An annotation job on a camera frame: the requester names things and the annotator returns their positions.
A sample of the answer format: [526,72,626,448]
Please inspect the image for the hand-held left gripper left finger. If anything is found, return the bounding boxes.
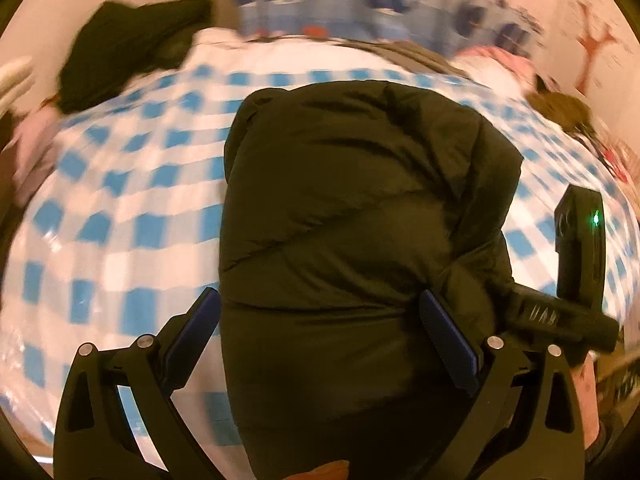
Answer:
[52,287,222,480]

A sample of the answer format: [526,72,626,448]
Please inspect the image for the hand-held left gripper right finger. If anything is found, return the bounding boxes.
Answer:
[419,290,587,480]

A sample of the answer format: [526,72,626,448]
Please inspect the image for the dark green puffer jacket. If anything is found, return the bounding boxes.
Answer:
[218,82,525,480]

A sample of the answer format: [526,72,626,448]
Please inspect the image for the person's right forearm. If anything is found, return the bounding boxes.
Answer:
[570,355,627,467]

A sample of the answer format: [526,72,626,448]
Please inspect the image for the red striped cloth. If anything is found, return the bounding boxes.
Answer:
[600,145,637,182]

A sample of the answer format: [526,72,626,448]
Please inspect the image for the blue white checkered bed sheet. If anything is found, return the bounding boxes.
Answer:
[0,29,632,467]

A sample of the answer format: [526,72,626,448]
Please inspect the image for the brown plush toy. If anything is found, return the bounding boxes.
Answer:
[527,90,602,134]

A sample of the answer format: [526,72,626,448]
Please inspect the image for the pink white cloth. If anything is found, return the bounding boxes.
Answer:
[452,45,539,92]

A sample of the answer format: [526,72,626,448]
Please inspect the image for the pale pink cloth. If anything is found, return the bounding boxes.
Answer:
[10,105,67,202]

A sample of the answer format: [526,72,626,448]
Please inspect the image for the black garment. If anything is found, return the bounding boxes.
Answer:
[57,0,213,114]

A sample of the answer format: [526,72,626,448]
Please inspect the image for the cream fluffy cloth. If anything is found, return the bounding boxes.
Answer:
[0,57,34,112]

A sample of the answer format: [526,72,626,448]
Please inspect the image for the whale print curtain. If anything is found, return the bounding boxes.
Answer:
[234,0,547,57]

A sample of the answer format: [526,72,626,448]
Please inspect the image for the red tree wall sticker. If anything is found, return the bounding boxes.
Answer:
[572,2,632,92]

